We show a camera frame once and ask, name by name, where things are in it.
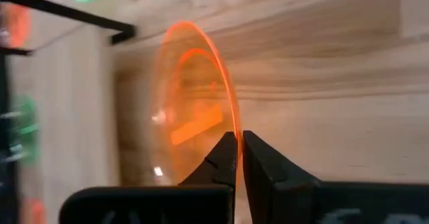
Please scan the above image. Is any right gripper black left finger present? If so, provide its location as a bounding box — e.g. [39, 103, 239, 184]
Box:
[59, 131, 238, 224]

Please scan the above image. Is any black metal shelf, wooden board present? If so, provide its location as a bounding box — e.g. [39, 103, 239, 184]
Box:
[0, 0, 137, 224]

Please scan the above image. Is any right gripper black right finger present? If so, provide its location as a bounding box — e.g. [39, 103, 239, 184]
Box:
[243, 129, 429, 224]

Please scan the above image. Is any translucent orange plastic plate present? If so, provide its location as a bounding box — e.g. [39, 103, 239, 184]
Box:
[0, 0, 32, 49]
[149, 20, 243, 188]

